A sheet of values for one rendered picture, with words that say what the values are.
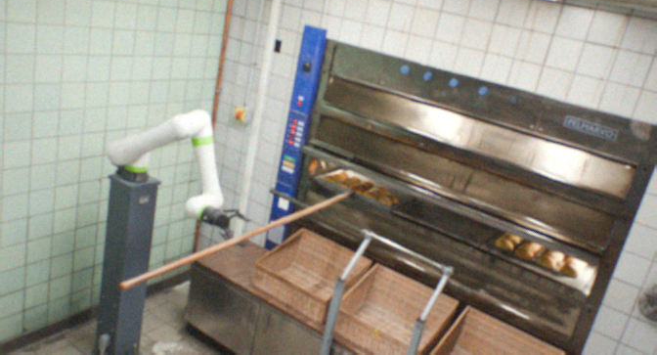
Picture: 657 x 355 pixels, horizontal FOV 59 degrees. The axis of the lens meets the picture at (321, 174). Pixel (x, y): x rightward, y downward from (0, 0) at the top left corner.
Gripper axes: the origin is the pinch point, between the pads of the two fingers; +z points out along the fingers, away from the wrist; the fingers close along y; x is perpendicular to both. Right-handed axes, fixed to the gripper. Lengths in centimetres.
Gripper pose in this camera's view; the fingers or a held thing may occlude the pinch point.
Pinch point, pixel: (244, 232)
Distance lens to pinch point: 290.8
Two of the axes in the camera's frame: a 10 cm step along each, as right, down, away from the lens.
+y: -1.9, 9.3, 3.1
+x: -5.5, 1.6, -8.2
